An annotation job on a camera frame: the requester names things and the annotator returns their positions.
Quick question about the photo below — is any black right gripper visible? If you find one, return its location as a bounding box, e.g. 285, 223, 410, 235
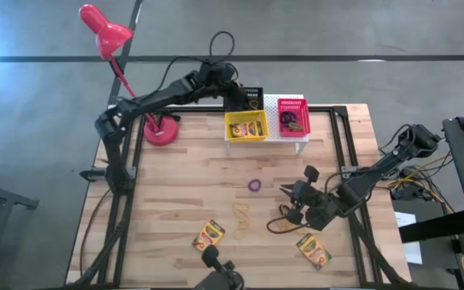
280, 164, 342, 233

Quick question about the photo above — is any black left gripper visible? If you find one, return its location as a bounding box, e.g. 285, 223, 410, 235
199, 60, 254, 113

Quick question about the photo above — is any yellow plastic basket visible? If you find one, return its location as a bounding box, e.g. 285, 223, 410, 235
224, 110, 270, 143

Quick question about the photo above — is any black plastic basket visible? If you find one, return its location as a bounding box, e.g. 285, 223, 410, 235
238, 86, 265, 113

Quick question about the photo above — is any red plastic basket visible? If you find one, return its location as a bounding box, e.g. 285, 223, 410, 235
276, 97, 312, 138

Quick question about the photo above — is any red desk lamp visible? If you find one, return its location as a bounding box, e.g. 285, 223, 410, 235
78, 3, 180, 147

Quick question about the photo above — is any white small shelf table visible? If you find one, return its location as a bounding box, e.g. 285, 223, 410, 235
224, 93, 310, 156

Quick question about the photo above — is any white paper sheet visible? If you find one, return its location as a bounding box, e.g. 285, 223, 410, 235
394, 211, 425, 266

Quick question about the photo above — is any black device with knob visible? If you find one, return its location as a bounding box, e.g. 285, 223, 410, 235
193, 244, 246, 290

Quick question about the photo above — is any black support beam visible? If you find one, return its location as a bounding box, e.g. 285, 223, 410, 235
398, 209, 464, 244

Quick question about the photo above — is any grey metal cart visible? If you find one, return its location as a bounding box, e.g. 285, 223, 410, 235
0, 176, 40, 290

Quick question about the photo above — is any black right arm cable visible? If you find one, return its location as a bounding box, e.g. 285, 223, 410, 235
266, 123, 414, 235

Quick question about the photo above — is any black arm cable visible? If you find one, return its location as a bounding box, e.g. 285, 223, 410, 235
266, 123, 414, 235
155, 30, 237, 96

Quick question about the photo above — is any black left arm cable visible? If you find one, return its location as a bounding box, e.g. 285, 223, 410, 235
155, 30, 237, 96

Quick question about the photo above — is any yellow cable bundle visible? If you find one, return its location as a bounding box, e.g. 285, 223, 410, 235
387, 151, 455, 214

